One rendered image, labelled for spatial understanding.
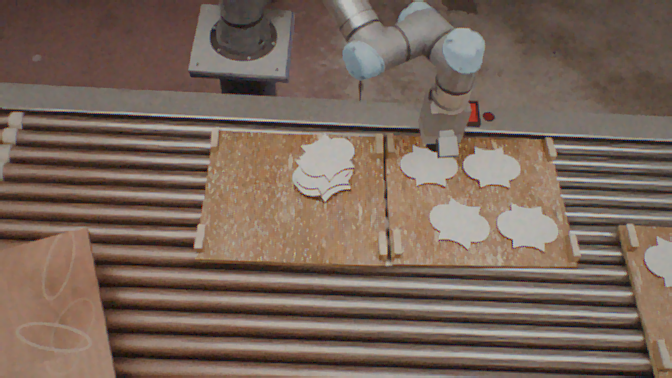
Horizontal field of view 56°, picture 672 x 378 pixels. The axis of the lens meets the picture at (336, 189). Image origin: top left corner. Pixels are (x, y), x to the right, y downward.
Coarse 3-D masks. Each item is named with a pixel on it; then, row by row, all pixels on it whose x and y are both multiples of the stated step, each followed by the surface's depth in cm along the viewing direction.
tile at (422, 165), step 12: (408, 156) 150; (420, 156) 150; (432, 156) 150; (408, 168) 148; (420, 168) 148; (432, 168) 148; (444, 168) 148; (456, 168) 149; (420, 180) 146; (432, 180) 146; (444, 180) 147
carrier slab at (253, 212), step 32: (224, 160) 148; (256, 160) 148; (288, 160) 149; (352, 160) 150; (224, 192) 143; (256, 192) 143; (288, 192) 144; (352, 192) 145; (224, 224) 138; (256, 224) 139; (288, 224) 139; (320, 224) 140; (352, 224) 140; (384, 224) 140; (224, 256) 134; (256, 256) 134; (288, 256) 135; (320, 256) 135; (352, 256) 136
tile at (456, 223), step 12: (456, 204) 143; (432, 216) 141; (444, 216) 141; (456, 216) 141; (468, 216) 142; (480, 216) 142; (444, 228) 139; (456, 228) 140; (468, 228) 140; (480, 228) 140; (444, 240) 139; (456, 240) 138; (468, 240) 138; (480, 240) 138
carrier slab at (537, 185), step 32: (544, 160) 153; (416, 192) 146; (448, 192) 146; (480, 192) 146; (512, 192) 147; (544, 192) 147; (416, 224) 141; (416, 256) 136; (448, 256) 137; (480, 256) 137; (512, 256) 138; (544, 256) 138
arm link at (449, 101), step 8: (432, 88) 125; (472, 88) 126; (440, 96) 125; (448, 96) 123; (456, 96) 123; (464, 96) 123; (440, 104) 127; (448, 104) 125; (456, 104) 125; (464, 104) 126
